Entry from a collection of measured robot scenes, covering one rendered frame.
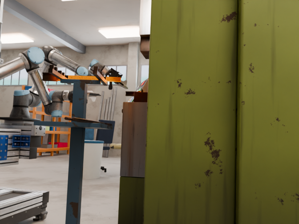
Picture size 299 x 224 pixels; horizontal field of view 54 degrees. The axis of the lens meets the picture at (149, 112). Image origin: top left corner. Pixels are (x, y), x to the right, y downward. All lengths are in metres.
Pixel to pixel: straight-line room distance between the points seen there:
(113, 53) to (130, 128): 8.61
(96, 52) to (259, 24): 9.33
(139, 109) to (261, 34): 0.79
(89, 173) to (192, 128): 3.52
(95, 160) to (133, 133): 3.10
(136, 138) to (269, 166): 0.77
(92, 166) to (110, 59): 6.03
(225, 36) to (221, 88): 0.26
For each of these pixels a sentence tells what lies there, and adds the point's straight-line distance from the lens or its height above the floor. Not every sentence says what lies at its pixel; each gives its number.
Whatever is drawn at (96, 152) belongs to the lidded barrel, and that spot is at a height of 0.42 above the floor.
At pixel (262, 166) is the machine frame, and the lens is 1.39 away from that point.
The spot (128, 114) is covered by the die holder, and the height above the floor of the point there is 0.84.
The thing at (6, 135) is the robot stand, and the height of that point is 0.68.
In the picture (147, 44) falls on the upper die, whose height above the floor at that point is 1.31.
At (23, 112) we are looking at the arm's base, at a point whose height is 0.86.
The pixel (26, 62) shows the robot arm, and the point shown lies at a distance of 2.13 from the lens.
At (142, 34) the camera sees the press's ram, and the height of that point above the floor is 1.37.
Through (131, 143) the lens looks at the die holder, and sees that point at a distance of 1.77.
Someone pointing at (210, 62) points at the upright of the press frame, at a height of 1.09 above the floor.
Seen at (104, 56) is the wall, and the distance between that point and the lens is 10.41.
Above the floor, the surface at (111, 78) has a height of 1.02.
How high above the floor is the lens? 0.72
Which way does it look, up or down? 5 degrees up
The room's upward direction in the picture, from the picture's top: 2 degrees clockwise
